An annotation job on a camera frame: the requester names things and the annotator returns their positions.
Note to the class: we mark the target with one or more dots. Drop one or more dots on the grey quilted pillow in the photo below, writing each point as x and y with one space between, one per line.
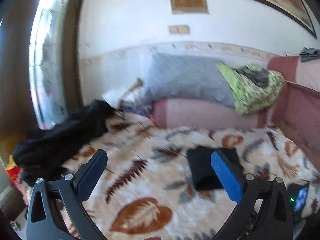
186 77

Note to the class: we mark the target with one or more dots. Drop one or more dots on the small brown wall plaque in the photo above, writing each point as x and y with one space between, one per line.
189 6

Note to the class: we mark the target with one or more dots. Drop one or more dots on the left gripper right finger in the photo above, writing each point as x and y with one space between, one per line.
274 220

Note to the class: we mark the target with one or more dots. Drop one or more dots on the black cloth pile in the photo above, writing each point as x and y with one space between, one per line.
43 153

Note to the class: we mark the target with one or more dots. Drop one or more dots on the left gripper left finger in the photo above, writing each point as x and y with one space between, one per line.
44 219

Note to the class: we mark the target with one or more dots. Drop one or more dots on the white cloth by pillow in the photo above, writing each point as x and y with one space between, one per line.
114 96

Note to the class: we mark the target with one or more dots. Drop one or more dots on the green patterned pillow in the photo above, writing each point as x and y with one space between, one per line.
249 98

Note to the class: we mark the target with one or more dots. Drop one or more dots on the leaf pattern fleece blanket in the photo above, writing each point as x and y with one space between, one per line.
146 190

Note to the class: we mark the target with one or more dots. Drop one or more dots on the pink quilted mattress cover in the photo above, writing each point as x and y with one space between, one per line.
296 112

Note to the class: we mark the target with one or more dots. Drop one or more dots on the window with brown frame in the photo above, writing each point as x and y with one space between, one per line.
40 85

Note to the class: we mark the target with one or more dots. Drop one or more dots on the dark grey folded cloth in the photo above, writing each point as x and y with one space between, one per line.
258 77

